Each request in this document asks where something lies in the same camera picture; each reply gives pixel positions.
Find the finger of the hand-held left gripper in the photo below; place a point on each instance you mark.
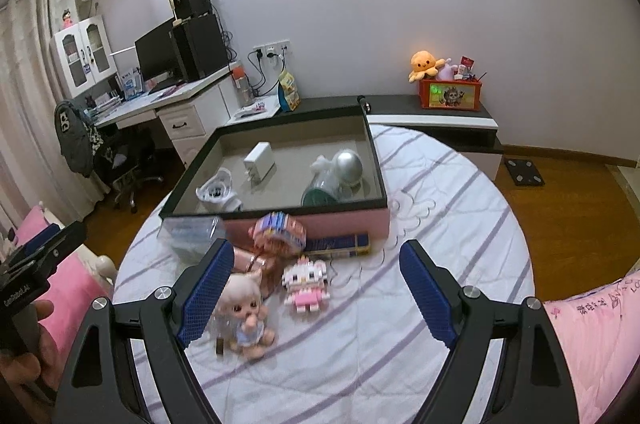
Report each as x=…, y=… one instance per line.
x=67, y=240
x=42, y=238

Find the black keyboard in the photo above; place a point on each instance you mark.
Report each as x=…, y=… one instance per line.
x=165, y=86

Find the blue yellow snack bag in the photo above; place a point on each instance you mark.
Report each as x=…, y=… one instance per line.
x=289, y=92

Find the grey jacket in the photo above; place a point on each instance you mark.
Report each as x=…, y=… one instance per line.
x=75, y=138

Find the silver ball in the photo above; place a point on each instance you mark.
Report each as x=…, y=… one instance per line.
x=349, y=166

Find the black floor scale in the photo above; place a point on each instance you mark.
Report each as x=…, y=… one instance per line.
x=522, y=173

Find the pink plush blanket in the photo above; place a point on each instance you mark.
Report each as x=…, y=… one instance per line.
x=65, y=289

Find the dark blue box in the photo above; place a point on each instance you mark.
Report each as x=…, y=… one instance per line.
x=340, y=245

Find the small pink doll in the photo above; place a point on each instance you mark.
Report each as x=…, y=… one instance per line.
x=67, y=19

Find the white glass-door cabinet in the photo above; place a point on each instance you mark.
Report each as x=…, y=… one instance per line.
x=82, y=58

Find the clear bottle orange cap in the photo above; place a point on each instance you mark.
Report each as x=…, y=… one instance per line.
x=243, y=86

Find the beige curtain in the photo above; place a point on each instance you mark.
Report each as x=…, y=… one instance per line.
x=25, y=78

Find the black white low cabinet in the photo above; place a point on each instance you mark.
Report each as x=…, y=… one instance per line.
x=450, y=128

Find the white-haired doll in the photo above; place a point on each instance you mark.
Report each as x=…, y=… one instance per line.
x=245, y=309

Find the white pink cat block figure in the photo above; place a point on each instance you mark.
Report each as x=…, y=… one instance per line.
x=306, y=286

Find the orange printed storage box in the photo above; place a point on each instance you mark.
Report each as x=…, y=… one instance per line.
x=450, y=94

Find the white bed post knob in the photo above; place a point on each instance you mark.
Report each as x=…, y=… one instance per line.
x=106, y=265

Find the white nightstand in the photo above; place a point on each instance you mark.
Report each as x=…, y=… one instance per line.
x=260, y=111

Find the white wall outlet strip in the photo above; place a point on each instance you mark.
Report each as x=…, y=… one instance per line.
x=271, y=49

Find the person's left hand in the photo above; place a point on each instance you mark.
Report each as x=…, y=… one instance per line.
x=47, y=349

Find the clear plastic box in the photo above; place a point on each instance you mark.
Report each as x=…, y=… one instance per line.
x=187, y=236

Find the pink plush toy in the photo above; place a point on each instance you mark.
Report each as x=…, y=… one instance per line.
x=446, y=69

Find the pink printed quilt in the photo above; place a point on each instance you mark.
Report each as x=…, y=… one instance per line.
x=595, y=344

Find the small white plastic toy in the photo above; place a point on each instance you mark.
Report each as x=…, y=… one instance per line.
x=319, y=164

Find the white charger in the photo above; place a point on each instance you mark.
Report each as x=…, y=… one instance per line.
x=260, y=159

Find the white figure cup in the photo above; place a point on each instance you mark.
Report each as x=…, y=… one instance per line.
x=217, y=193

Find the white desk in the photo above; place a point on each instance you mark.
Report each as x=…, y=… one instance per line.
x=185, y=123

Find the blue white box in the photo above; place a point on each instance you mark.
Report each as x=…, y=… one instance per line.
x=131, y=86

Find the small beige stand ornament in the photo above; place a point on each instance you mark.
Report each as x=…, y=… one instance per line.
x=175, y=6

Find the black computer tower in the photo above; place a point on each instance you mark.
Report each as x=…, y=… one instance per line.
x=200, y=46

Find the colourful block figure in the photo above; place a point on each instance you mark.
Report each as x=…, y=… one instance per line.
x=277, y=231

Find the orange octopus plush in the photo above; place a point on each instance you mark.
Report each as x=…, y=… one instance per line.
x=425, y=63

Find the pink box with black rim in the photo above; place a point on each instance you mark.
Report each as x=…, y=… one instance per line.
x=350, y=221

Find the black speaker box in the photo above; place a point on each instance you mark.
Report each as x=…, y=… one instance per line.
x=192, y=1

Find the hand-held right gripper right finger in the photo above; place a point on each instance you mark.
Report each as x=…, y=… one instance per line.
x=425, y=299

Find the black office chair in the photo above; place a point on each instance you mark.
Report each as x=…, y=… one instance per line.
x=125, y=163

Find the black computer monitor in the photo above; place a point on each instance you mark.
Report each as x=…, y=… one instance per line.
x=157, y=51

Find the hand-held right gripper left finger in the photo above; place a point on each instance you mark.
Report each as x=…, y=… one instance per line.
x=207, y=291

